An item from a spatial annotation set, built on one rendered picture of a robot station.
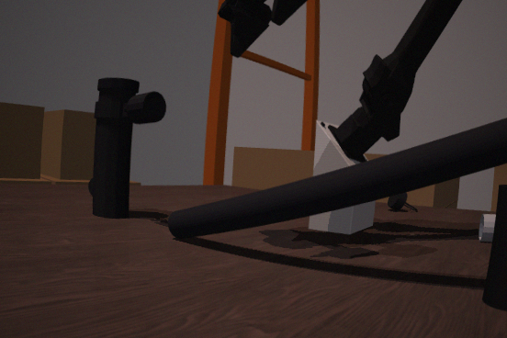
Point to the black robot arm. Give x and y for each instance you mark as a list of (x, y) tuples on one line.
[(388, 82)]

